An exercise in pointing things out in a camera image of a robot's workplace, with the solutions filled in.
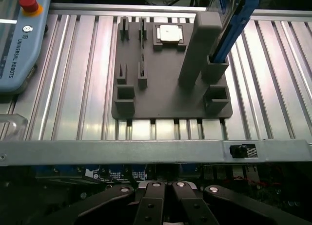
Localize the blue grey teach pendant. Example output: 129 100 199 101
0 0 51 95

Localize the silver CPU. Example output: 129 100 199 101
159 25 182 43

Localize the red emergency stop button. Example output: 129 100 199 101
19 0 40 13

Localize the clear plastic case handle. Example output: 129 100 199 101
0 113 28 141

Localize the thin red wire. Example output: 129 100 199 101
225 175 285 188

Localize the grey parts rack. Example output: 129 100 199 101
111 11 234 120

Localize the black case security latch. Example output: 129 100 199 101
229 143 258 160

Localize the black open PC case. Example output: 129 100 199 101
0 139 312 225

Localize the green RAM stick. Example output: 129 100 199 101
140 17 146 77

